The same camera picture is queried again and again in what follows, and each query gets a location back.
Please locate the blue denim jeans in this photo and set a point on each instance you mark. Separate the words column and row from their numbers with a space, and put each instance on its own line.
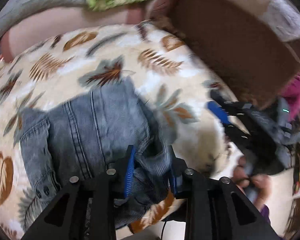
column 82, row 137

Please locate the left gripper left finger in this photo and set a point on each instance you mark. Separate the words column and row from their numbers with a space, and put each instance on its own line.
column 64, row 217

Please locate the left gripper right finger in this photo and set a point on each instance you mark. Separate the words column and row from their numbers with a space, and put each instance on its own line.
column 215, row 209

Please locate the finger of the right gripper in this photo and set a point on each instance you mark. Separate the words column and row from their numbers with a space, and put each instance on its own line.
column 218, row 112

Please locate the leaf pattern cream blanket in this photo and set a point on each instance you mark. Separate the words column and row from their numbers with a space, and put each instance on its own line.
column 165, row 72

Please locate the person right hand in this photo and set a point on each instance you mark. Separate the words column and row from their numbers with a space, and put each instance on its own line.
column 262, row 182

